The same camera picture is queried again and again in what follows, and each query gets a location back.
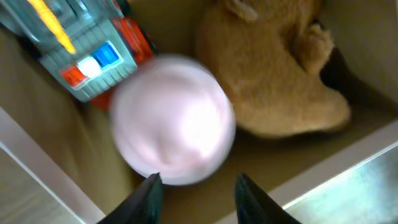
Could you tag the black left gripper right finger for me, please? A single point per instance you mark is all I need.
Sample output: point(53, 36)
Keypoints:
point(255, 206)

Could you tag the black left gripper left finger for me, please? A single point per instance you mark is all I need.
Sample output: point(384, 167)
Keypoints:
point(143, 206)

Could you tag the white pink toy duck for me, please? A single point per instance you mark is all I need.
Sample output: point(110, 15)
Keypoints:
point(172, 117)

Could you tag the brown plush toy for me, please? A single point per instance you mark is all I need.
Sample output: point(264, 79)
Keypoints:
point(268, 56)

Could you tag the red grey toy truck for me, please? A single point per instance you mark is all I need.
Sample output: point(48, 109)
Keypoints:
point(89, 47)

